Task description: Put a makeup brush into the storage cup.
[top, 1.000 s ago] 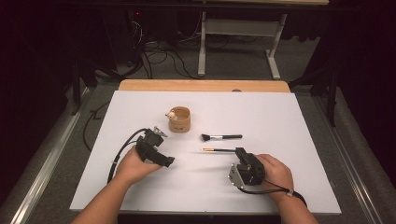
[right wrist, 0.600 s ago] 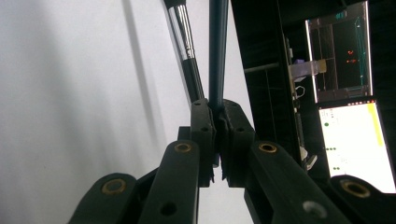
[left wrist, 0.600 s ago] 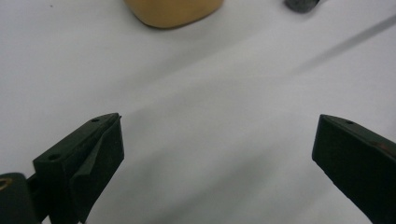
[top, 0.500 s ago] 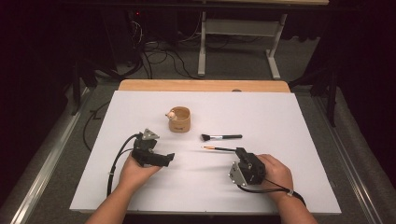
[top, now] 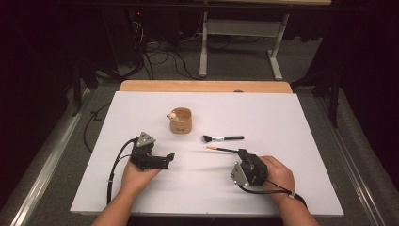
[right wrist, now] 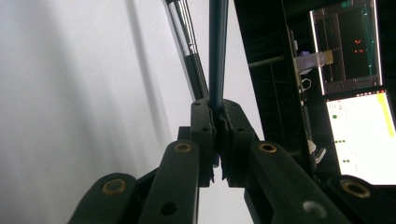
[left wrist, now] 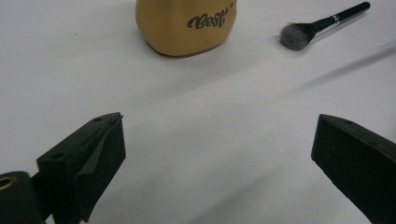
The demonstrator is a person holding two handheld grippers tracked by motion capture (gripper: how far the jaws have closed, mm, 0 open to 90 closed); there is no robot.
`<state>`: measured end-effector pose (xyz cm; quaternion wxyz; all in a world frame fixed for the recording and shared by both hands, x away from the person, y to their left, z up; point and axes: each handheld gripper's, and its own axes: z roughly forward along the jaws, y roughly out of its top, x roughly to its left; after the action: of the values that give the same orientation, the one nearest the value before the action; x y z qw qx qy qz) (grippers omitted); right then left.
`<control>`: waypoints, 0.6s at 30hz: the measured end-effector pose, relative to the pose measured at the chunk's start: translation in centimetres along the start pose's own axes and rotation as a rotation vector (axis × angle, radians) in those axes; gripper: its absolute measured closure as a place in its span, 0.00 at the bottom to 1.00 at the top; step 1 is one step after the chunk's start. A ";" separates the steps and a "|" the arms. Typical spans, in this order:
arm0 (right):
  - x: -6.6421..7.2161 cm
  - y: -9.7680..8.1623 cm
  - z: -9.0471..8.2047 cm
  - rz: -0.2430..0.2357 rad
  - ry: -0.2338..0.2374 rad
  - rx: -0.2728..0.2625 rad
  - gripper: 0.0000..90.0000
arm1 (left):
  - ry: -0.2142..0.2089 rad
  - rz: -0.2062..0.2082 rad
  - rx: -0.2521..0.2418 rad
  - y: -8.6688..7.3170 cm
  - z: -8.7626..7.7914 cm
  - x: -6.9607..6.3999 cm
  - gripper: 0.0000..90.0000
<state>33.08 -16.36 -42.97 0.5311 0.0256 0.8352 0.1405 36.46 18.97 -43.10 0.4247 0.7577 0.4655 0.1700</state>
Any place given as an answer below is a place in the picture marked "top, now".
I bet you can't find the person's right hand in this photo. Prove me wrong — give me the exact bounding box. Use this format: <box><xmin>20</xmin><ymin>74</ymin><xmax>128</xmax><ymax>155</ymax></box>
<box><xmin>258</xmin><ymin>155</ymin><xmax>296</xmax><ymax>203</ymax></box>

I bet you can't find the large black makeup brush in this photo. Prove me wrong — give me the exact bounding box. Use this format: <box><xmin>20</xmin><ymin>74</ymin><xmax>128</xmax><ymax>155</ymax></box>
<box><xmin>201</xmin><ymin>135</ymin><xmax>246</xmax><ymax>144</ymax></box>

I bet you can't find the right hand-held gripper cable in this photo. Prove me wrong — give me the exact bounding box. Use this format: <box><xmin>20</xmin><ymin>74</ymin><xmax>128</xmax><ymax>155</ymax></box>
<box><xmin>238</xmin><ymin>178</ymin><xmax>309</xmax><ymax>210</ymax></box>

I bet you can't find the wooden table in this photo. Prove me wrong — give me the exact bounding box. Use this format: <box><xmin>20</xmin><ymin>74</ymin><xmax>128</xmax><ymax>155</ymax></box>
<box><xmin>119</xmin><ymin>79</ymin><xmax>294</xmax><ymax>94</ymax></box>

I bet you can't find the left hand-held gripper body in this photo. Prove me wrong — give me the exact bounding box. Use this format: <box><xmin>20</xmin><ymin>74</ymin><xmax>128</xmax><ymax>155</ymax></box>
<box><xmin>129</xmin><ymin>131</ymin><xmax>172</xmax><ymax>172</ymax></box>

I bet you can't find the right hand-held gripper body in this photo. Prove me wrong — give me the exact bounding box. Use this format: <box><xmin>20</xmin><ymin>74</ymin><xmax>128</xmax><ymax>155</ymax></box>
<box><xmin>230</xmin><ymin>154</ymin><xmax>270</xmax><ymax>188</ymax></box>

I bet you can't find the hand-held gripper cable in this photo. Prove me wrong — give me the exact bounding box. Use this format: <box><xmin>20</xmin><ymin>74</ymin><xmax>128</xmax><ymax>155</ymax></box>
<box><xmin>105</xmin><ymin>137</ymin><xmax>139</xmax><ymax>205</ymax></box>
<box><xmin>238</xmin><ymin>178</ymin><xmax>309</xmax><ymax>210</ymax></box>

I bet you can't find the left hand-held gripper cable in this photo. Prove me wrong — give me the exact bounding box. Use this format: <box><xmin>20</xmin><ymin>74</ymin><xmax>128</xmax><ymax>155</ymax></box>
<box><xmin>105</xmin><ymin>137</ymin><xmax>139</xmax><ymax>205</ymax></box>

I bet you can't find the person's left hand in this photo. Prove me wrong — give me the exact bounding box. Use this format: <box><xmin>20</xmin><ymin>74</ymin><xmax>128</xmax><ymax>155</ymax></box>
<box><xmin>120</xmin><ymin>160</ymin><xmax>163</xmax><ymax>197</ymax></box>

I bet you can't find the aluminium floor rail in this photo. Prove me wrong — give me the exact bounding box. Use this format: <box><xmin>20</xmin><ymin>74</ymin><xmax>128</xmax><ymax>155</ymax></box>
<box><xmin>314</xmin><ymin>97</ymin><xmax>389</xmax><ymax>226</ymax></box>
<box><xmin>10</xmin><ymin>89</ymin><xmax>93</xmax><ymax>226</ymax></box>

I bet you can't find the bundle of floor cables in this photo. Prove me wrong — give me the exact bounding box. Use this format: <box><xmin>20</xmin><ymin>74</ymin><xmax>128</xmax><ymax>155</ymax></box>
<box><xmin>125</xmin><ymin>18</ymin><xmax>205</xmax><ymax>81</ymax></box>

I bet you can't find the thin black makeup brush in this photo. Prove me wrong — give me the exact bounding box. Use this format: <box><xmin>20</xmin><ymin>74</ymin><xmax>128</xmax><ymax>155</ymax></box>
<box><xmin>202</xmin><ymin>145</ymin><xmax>240</xmax><ymax>154</ymax></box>

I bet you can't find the black computer case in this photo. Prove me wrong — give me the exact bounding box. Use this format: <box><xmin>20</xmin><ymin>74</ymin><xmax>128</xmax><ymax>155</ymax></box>
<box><xmin>126</xmin><ymin>8</ymin><xmax>182</xmax><ymax>45</ymax></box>

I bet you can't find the grey metal frame stand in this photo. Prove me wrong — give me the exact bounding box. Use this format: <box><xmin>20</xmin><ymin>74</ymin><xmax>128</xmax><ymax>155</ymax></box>
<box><xmin>199</xmin><ymin>0</ymin><xmax>333</xmax><ymax>81</ymax></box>

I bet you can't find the dark metal stand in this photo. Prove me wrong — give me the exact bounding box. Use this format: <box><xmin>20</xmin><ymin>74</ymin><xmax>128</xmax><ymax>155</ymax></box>
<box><xmin>290</xmin><ymin>67</ymin><xmax>342</xmax><ymax>129</ymax></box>
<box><xmin>71</xmin><ymin>60</ymin><xmax>100</xmax><ymax>118</ymax></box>

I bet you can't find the black floor cable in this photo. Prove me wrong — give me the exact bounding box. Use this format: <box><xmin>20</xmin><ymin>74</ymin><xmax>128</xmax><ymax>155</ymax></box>
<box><xmin>83</xmin><ymin>102</ymin><xmax>111</xmax><ymax>153</ymax></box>

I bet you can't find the white board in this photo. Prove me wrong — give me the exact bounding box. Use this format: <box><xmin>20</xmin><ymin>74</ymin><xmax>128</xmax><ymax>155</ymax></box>
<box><xmin>69</xmin><ymin>90</ymin><xmax>345</xmax><ymax>218</ymax></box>

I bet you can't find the wooden cup with bear figure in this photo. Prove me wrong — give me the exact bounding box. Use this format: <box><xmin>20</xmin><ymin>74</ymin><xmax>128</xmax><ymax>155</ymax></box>
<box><xmin>166</xmin><ymin>106</ymin><xmax>193</xmax><ymax>135</ymax></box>

